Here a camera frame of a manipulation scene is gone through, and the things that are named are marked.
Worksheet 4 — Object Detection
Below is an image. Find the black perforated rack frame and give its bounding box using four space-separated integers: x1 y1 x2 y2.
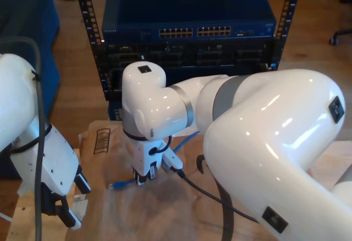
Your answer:
73 0 305 101

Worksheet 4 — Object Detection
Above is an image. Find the blue network switch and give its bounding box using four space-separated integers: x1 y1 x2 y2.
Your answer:
101 0 277 43

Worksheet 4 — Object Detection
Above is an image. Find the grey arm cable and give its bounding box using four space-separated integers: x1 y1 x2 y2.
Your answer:
0 37 48 241

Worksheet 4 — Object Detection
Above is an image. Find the black rack server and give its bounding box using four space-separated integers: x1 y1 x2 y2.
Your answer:
106 40 272 68

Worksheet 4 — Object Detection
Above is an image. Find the blue network cable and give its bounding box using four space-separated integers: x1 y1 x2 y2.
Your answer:
108 130 201 191

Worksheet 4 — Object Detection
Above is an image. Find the blue sofa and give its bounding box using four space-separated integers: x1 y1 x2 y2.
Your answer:
0 0 61 180

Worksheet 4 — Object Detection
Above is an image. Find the black camera cable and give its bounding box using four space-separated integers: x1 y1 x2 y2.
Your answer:
153 134 261 224

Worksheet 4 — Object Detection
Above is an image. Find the blue box under rack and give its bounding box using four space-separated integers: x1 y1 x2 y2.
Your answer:
107 100 124 121

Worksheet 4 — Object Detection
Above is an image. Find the brown paper mailer bag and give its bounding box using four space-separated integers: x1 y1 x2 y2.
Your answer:
65 118 344 241

